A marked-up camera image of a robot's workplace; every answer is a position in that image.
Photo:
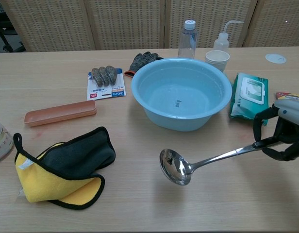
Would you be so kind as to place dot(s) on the round white plastic lid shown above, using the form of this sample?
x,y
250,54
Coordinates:
x,y
275,58

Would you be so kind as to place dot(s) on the black tripod stand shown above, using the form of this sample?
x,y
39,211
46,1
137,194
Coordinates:
x,y
4,36

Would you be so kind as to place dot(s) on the stainless steel ladle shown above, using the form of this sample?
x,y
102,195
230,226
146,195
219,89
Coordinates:
x,y
176,167

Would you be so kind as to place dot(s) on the white paper cup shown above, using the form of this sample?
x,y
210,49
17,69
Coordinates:
x,y
217,59

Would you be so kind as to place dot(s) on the yellow and grey microfiber cloth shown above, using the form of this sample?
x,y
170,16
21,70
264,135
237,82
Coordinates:
x,y
74,155

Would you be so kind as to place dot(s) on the grey work glove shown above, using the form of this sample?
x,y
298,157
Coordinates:
x,y
141,60

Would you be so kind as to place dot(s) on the yellow blister tool pack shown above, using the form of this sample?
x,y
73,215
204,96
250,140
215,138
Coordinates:
x,y
289,95

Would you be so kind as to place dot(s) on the clear lidded printed jar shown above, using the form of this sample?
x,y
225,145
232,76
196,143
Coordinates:
x,y
0,143

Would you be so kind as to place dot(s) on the clear plastic bottle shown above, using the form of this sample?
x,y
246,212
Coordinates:
x,y
187,43

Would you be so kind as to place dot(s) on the tape rolls blister pack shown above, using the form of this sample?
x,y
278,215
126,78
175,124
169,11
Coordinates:
x,y
104,85

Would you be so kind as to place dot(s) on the woven rattan folding screen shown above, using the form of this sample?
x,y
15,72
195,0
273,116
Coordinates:
x,y
130,23

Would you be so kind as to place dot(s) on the white squeeze wash bottle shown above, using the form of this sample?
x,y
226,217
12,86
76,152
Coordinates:
x,y
221,43

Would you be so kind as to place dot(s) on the orange plastic cutlery case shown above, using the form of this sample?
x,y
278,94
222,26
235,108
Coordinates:
x,y
59,113

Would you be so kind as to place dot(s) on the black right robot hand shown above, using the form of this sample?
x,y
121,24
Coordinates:
x,y
284,132

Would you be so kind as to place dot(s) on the green wet wipes pack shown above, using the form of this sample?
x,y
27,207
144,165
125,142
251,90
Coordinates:
x,y
249,97

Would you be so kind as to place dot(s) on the light blue plastic basin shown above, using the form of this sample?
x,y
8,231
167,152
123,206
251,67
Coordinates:
x,y
164,114

